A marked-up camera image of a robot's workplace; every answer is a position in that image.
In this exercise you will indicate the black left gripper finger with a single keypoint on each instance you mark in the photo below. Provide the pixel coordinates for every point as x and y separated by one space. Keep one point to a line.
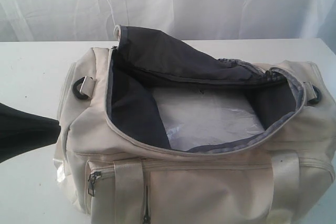
22 132

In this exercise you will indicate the cream fabric duffel bag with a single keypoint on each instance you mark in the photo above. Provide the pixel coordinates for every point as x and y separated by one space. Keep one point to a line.
154 131

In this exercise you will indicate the white backdrop curtain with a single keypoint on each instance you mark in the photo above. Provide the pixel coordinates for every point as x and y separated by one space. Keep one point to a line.
78 20

